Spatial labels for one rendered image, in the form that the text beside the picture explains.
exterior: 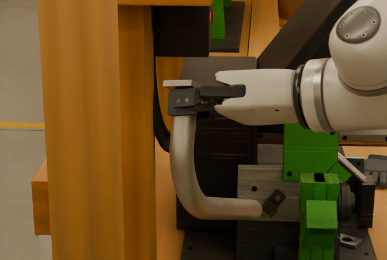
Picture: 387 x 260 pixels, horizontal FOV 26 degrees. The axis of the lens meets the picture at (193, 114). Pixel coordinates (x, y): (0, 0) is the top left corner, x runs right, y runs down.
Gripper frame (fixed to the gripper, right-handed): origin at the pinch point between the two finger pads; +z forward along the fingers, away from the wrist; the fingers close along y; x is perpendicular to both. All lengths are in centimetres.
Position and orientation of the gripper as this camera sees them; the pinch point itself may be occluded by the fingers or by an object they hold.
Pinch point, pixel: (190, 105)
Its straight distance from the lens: 103.6
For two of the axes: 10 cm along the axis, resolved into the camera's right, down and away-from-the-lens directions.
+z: -8.8, 0.6, 4.7
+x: -0.4, 9.8, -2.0
